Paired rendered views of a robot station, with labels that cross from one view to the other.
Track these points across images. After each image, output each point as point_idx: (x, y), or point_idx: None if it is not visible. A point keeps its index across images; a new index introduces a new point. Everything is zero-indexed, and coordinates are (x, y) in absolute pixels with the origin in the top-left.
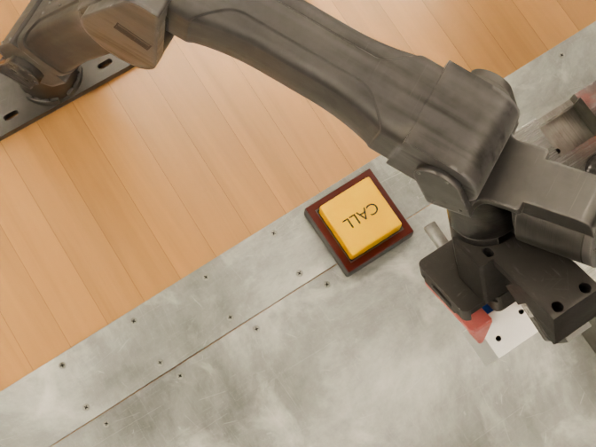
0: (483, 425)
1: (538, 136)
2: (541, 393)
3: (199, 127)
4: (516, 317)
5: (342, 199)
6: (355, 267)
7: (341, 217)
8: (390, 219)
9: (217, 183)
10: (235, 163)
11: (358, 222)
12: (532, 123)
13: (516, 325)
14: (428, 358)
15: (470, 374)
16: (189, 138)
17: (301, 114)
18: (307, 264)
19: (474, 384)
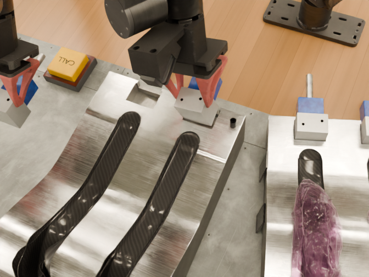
0: (4, 166)
1: (130, 86)
2: (31, 181)
3: (82, 3)
4: (4, 99)
5: (69, 51)
6: (46, 76)
7: (61, 55)
8: (71, 71)
9: (62, 21)
10: (74, 21)
11: (62, 61)
12: (134, 80)
13: (0, 101)
14: (24, 128)
15: (26, 148)
16: (75, 3)
17: (109, 28)
18: (44, 65)
19: (22, 152)
